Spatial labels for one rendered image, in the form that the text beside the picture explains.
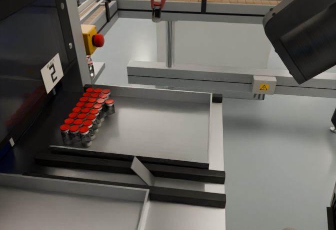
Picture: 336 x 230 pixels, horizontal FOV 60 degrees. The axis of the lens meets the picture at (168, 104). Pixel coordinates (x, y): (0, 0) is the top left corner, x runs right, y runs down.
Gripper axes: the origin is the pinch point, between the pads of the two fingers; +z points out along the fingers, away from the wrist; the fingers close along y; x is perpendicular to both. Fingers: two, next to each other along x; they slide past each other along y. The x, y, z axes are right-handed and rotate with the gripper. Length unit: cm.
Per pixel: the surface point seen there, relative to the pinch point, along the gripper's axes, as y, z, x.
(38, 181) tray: 23.6, 22.8, 34.3
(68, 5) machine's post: 21.4, 2.8, -3.1
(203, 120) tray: -12.5, 22.8, 16.8
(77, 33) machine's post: 20.1, 10.7, -4.2
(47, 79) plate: 24.4, 13.0, 14.2
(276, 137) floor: -98, 109, -60
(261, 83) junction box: -67, 58, -52
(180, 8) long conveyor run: -20, 26, -69
